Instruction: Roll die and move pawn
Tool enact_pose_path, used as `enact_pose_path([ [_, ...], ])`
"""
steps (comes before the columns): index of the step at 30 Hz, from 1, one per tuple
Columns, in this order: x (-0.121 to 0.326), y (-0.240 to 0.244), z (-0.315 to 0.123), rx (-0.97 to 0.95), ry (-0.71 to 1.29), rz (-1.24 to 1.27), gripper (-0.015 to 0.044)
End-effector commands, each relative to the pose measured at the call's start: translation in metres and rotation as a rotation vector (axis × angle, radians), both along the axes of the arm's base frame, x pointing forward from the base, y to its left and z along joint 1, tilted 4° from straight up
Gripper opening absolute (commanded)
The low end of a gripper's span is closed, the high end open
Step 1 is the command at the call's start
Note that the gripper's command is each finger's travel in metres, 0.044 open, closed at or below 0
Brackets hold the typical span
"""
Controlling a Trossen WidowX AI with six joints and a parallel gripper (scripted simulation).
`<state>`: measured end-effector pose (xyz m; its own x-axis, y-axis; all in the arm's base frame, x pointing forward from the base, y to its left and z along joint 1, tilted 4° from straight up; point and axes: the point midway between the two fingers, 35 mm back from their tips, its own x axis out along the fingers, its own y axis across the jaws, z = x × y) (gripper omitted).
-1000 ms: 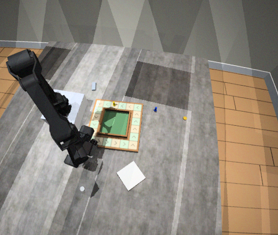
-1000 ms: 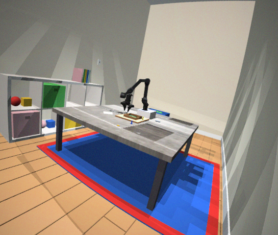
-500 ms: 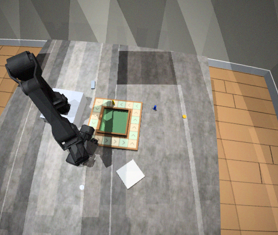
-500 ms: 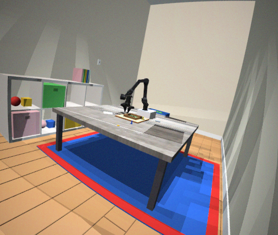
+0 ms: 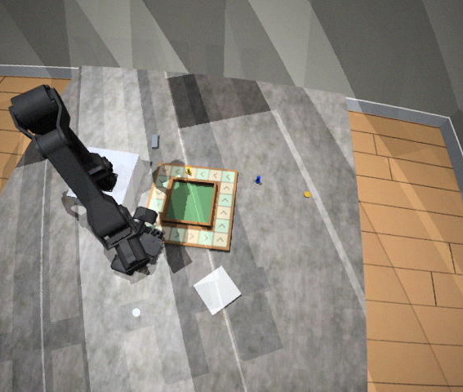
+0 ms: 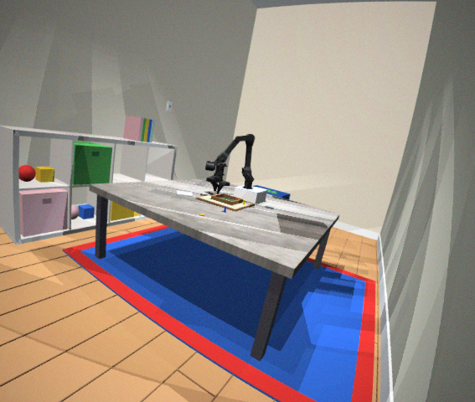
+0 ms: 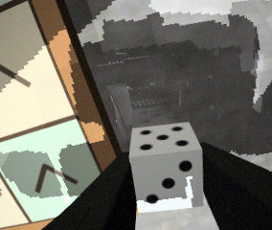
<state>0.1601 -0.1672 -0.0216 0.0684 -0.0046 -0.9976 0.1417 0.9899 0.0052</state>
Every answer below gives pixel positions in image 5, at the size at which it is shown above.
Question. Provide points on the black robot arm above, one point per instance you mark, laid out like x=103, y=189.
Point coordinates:
x=42, y=111

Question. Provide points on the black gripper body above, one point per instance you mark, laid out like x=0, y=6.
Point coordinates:
x=142, y=214

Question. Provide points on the cream square track with arrows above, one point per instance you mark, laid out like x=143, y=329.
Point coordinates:
x=213, y=221

